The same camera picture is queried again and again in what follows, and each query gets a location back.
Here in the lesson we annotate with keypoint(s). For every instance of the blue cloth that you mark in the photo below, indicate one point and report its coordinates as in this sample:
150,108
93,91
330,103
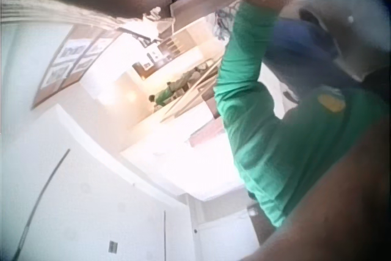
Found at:
301,39

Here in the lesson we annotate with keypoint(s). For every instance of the white rounded housing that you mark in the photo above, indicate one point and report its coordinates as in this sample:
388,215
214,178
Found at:
351,19

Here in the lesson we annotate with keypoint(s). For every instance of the brown wooden shelf unit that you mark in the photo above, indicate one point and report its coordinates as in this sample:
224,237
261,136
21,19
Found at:
159,56

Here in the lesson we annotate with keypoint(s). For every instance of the brown notice board with papers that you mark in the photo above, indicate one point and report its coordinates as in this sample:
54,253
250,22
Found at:
71,62

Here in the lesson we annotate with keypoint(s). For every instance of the small barcode sticker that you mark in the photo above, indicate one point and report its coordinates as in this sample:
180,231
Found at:
113,247

